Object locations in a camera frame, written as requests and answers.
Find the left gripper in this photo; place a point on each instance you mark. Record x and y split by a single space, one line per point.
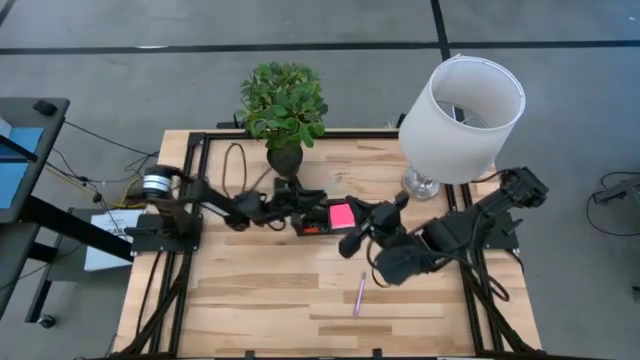
300 202

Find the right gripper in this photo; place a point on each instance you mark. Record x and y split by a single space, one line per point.
385 225

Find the pink sticky note pad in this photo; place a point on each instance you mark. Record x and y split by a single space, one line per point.
341 216

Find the orange highlighter marker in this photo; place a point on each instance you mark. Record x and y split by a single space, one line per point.
312 230

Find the purple pen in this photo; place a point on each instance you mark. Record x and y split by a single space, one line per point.
359 295

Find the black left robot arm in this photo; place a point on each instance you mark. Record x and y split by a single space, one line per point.
210 197

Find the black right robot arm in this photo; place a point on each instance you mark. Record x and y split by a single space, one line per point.
460 230

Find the black mesh desk organizer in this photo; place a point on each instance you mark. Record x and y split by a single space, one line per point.
324 223

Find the potted green plant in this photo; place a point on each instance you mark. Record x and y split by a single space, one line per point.
280 105

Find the black table edge clamp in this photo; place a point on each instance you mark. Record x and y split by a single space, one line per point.
377 352
249 354

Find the white shade table lamp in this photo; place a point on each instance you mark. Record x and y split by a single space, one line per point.
450 140

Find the white paper sheets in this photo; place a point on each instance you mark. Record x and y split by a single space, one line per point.
100 255

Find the grey side desk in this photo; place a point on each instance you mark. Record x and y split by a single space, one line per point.
52 125

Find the black floor device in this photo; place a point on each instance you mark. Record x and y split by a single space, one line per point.
620 190

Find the black computer mouse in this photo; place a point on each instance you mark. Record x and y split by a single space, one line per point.
45 107

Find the black caster wheel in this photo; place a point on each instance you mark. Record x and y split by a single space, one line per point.
47 321

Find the blue computer screen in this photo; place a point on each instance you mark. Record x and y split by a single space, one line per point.
12 185

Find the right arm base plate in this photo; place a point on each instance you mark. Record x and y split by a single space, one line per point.
502 242

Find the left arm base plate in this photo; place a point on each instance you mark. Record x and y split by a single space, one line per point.
150 242

